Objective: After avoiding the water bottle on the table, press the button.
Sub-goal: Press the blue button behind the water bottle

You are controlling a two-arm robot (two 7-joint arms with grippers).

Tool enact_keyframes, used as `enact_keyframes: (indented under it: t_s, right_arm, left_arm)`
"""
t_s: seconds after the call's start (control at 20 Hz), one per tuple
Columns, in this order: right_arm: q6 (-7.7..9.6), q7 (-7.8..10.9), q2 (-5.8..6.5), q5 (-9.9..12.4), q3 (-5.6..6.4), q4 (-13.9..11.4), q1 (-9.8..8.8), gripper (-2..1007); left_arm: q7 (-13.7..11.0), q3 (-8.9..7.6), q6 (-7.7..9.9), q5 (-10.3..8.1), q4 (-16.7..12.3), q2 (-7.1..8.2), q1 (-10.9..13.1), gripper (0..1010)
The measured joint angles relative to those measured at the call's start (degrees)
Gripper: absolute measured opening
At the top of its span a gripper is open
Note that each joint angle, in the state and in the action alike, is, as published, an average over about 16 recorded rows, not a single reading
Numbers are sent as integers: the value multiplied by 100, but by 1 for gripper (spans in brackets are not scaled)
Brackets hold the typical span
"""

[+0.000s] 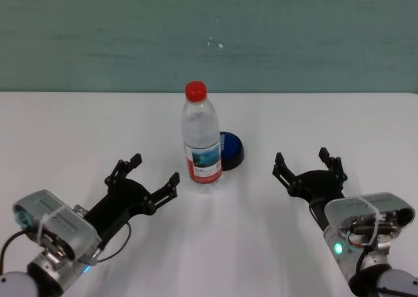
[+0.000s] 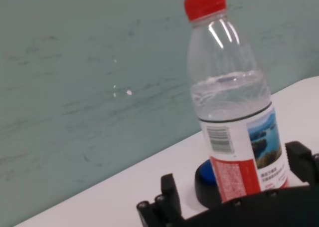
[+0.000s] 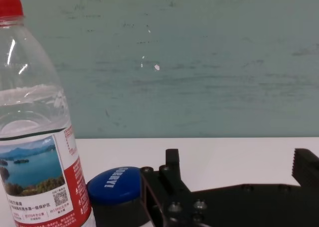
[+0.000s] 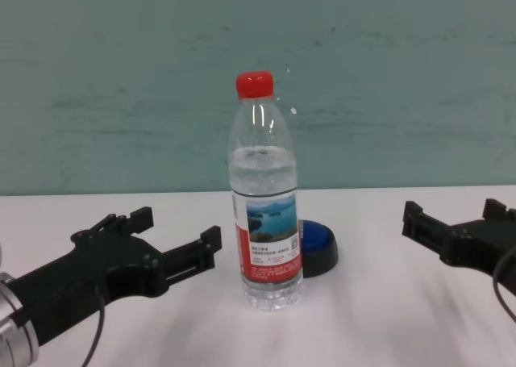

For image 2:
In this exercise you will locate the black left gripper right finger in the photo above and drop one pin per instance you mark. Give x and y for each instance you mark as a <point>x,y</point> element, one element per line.
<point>302,162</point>

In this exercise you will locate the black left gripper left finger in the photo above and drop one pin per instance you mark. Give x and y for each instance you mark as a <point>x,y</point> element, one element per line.
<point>167,202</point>

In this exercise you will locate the blue push button black base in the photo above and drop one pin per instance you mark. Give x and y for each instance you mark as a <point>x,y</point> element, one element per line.
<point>203,177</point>

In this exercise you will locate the clear water bottle red cap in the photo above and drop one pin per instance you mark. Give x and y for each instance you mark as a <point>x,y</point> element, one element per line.
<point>231,112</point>

